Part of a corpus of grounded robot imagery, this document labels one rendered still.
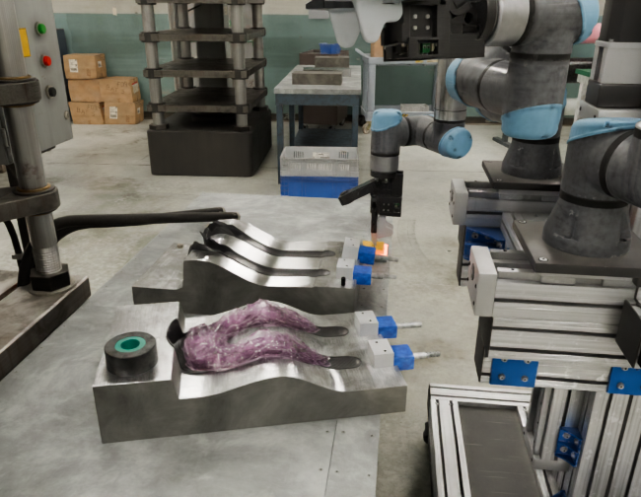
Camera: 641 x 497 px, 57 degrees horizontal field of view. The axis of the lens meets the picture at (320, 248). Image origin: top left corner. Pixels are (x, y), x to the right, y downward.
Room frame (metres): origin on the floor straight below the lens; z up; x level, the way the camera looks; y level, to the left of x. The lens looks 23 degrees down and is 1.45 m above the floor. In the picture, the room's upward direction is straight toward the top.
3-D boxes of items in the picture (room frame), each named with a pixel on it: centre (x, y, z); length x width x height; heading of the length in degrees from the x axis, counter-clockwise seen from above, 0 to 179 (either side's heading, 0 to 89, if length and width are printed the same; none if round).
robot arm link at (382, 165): (1.49, -0.16, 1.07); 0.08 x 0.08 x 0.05
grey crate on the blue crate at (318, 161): (4.54, 0.01, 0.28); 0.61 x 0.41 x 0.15; 87
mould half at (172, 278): (1.28, 0.16, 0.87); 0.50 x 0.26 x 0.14; 82
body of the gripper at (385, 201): (1.49, -0.17, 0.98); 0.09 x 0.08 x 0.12; 82
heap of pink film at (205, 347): (0.92, 0.12, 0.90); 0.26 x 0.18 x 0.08; 100
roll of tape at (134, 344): (0.81, 0.30, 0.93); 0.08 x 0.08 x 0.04
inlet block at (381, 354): (0.91, -0.16, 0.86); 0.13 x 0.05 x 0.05; 100
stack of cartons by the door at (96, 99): (7.59, 2.72, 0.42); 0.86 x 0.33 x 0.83; 87
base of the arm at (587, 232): (1.02, -0.49, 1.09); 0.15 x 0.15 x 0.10
